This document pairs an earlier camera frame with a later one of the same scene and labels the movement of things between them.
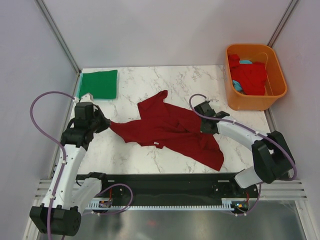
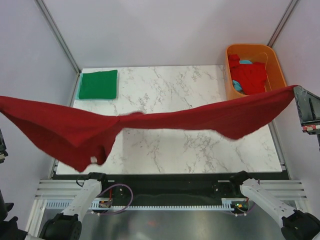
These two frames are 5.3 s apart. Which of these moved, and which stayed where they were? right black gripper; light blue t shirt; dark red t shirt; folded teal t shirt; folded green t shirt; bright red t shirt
Moved: dark red t shirt; right black gripper
Stayed: folded teal t shirt; bright red t shirt; folded green t shirt; light blue t shirt
